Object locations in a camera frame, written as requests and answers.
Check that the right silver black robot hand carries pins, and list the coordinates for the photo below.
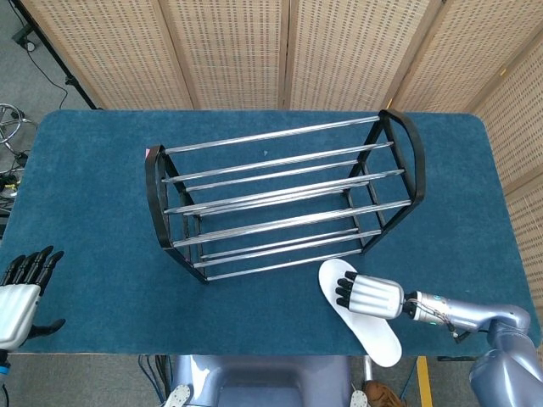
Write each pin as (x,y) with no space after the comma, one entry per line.
(375,299)

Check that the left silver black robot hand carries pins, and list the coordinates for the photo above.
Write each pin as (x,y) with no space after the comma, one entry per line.
(15,309)

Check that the white slipper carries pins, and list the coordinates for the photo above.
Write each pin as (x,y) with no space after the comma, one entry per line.
(373,339)

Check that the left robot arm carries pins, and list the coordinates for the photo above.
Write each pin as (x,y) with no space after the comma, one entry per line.
(3,364)

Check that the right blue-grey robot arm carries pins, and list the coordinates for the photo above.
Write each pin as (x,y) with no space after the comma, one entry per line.
(509,326)

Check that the black chrome shoe rack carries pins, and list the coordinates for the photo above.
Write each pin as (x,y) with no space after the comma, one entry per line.
(152,199)

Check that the silver table leg pole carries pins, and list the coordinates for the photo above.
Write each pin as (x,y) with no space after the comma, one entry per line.
(368,373)

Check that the yellow floor tape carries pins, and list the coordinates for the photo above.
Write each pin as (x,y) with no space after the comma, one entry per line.
(424,381)

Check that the white perforated base foot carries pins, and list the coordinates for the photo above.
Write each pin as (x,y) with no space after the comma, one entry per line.
(178,396)
(358,399)

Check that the blue carpet table mat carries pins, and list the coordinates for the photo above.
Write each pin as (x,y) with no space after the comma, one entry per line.
(85,212)

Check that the blue-grey robot torso base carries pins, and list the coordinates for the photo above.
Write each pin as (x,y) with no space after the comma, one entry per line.
(263,381)

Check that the black stand pole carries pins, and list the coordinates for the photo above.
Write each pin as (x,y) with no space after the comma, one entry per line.
(73,83)

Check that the chrome stool frame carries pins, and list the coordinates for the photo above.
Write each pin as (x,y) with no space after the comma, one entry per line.
(6,109)

